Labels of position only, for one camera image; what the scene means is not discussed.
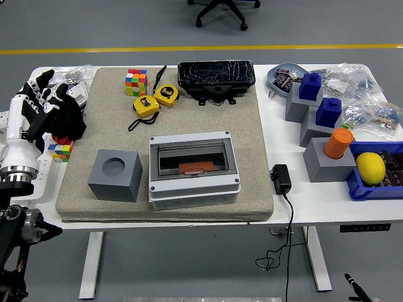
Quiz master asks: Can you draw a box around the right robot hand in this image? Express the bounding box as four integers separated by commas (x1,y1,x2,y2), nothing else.
344,272,382,302

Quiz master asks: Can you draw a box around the black table control panel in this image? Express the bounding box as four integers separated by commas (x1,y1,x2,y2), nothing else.
339,223,392,233

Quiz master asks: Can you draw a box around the dark components pile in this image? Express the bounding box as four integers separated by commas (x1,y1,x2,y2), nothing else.
377,150,403,189

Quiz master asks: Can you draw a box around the black film-wrapped device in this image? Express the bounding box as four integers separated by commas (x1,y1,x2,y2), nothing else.
177,60,256,107

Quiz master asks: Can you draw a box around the small colourful puzzle cube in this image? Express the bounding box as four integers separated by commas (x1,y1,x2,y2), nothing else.
47,140,74,164

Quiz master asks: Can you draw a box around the large colourful puzzle cube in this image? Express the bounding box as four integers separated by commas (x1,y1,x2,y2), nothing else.
125,69,150,98

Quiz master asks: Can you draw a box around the black power adapter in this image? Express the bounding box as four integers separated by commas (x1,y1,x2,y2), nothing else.
270,164,293,196

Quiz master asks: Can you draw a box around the clear bag of parts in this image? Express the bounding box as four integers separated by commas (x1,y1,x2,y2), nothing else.
371,102,403,141
314,62,378,106
342,94,394,130
47,64,97,94

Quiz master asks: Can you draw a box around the black cloth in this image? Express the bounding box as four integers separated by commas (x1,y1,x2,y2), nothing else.
45,92,88,141

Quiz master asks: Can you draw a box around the grey block holder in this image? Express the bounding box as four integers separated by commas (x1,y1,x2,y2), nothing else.
285,81,324,123
299,105,343,148

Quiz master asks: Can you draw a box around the blue-grey dish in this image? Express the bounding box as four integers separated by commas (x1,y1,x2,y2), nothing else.
266,62,311,99

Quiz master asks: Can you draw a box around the grey block with round hole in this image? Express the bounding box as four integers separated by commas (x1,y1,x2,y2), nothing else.
303,137,356,183
87,149,144,203

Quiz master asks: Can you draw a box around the blue block with knob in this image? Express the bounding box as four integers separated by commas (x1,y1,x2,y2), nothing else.
315,97,343,129
298,72,322,102

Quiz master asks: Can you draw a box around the white power strip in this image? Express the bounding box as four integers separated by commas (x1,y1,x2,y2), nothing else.
12,135,55,202

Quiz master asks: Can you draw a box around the yellow lemon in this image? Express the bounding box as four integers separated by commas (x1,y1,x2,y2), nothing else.
356,152,387,186

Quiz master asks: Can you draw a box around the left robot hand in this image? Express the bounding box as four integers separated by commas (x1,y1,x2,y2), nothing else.
1,69,69,176

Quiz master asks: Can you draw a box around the black adapter cord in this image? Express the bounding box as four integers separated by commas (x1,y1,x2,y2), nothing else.
254,191,311,302

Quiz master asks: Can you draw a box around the dark patterned component packet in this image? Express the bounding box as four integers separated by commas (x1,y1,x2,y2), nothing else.
273,74,294,94

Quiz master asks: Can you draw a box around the black office chair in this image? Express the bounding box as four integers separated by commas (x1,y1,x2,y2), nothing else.
188,0,261,31

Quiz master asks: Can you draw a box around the blue plastic bin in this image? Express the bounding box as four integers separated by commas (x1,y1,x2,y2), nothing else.
345,140,403,201

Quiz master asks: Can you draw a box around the grey junction box clear lid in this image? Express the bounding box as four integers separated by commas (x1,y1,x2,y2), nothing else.
148,130,242,211

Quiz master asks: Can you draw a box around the orange cylinder battery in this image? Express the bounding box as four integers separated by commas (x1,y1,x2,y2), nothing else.
178,161,215,175
323,127,355,160

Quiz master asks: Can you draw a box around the grey-brown mat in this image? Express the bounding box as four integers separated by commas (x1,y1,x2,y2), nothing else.
55,67,275,223

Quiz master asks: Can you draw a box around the yellow tape measure black strap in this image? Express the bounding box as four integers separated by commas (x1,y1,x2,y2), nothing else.
128,95,161,132

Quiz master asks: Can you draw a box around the yellow tape measure round label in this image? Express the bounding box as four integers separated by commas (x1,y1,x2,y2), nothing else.
152,84,181,109

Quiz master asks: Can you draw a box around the white switch panel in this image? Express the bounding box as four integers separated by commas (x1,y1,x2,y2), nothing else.
67,81,89,109

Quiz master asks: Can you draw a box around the white table leg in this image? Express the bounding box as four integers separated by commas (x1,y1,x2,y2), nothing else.
302,225,333,293
78,232,105,300

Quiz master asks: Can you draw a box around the white circuit breaker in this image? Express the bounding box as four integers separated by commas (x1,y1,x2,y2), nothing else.
0,110,11,139

